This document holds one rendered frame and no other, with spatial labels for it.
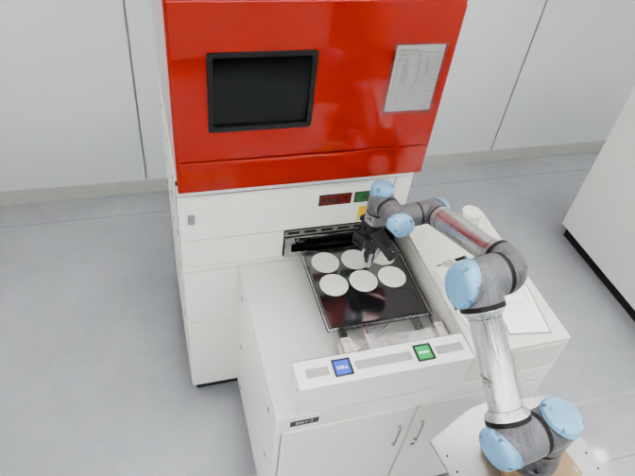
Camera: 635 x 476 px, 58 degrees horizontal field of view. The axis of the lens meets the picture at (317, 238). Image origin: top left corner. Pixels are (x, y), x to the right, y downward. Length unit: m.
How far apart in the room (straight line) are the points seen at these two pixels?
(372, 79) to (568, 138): 3.17
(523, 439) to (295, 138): 1.02
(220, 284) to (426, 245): 0.77
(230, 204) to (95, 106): 1.64
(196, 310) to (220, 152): 0.77
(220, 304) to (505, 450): 1.20
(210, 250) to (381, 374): 0.74
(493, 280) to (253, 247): 0.93
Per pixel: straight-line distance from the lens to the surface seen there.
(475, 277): 1.46
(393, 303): 1.98
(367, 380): 1.72
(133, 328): 3.02
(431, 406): 2.02
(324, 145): 1.79
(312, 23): 1.58
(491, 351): 1.52
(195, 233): 1.98
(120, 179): 3.70
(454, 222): 1.74
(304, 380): 1.68
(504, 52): 3.95
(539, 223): 4.04
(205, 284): 2.17
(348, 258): 2.09
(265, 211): 1.96
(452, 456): 1.82
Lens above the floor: 2.37
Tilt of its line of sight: 43 degrees down
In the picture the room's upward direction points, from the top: 8 degrees clockwise
